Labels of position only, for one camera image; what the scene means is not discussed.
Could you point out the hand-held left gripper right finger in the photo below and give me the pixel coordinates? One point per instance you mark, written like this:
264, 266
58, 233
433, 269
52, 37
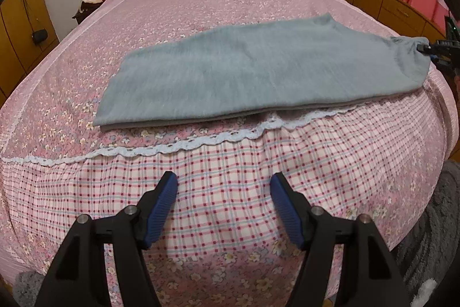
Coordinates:
287, 210

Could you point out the grey pants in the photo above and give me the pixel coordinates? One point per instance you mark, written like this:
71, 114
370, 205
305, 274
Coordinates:
233, 76

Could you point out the small black bag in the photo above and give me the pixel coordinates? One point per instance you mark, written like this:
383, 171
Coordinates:
39, 36

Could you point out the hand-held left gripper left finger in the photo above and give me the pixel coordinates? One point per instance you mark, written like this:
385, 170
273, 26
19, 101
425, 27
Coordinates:
160, 210

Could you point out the grey fuzzy garment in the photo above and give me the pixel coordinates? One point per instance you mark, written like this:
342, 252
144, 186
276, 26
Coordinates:
431, 228

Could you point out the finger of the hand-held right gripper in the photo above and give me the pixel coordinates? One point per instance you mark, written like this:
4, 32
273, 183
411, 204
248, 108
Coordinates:
426, 48
440, 61

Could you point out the dark wooden nightstand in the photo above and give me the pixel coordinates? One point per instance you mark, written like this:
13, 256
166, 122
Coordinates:
83, 15

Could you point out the yellow wooden wardrobe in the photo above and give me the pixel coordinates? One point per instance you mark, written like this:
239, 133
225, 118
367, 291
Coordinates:
14, 23

